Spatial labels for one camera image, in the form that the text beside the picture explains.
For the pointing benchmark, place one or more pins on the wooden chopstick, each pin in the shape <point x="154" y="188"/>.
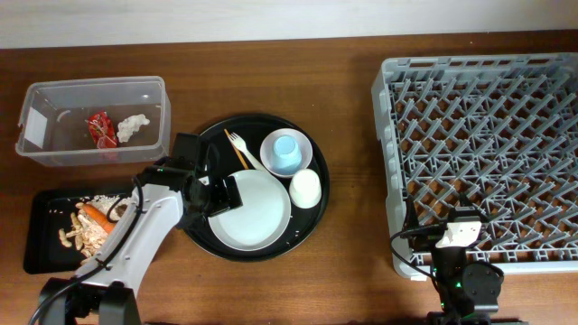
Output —
<point x="238" y="153"/>

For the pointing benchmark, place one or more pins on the black rectangular tray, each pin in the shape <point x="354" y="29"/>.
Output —
<point x="50" y="212"/>

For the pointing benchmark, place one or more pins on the white plastic fork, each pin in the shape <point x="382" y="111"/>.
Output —
<point x="241" y="145"/>

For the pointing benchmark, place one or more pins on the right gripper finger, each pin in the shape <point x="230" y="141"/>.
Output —
<point x="466" y="207"/>
<point x="411" y="219"/>

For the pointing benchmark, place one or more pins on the rice and pasta leftovers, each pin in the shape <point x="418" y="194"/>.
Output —
<point x="81" y="233"/>

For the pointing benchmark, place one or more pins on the grey plate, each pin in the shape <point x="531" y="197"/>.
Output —
<point x="261" y="219"/>

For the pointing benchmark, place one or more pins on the red snack wrapper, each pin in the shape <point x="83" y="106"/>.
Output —
<point x="102" y="131"/>

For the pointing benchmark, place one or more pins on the round black serving tray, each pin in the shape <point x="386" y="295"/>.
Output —
<point x="223" y="161"/>

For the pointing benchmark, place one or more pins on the white cup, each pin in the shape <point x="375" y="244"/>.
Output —
<point x="305" y="189"/>

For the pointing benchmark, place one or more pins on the white bowl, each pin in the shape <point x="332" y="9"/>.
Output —
<point x="266" y="150"/>

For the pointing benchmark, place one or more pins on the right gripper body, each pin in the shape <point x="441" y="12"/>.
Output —
<point x="427" y="240"/>

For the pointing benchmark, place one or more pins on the white napkin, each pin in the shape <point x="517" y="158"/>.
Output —
<point x="131" y="125"/>

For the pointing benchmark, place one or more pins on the grey dishwasher rack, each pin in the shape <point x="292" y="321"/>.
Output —
<point x="501" y="130"/>

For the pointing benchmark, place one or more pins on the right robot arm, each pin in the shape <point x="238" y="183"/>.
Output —
<point x="468" y="290"/>

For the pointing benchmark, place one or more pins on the orange carrot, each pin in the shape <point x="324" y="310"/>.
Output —
<point x="99" y="217"/>

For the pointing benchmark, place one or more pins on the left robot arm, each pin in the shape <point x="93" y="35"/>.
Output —
<point x="178" y="191"/>

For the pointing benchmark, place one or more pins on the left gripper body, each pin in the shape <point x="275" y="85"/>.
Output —
<point x="214" y="199"/>

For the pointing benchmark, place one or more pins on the light blue cup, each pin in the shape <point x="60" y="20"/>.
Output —
<point x="286" y="156"/>

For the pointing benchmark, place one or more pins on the clear plastic bin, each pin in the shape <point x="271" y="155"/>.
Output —
<point x="54" y="121"/>

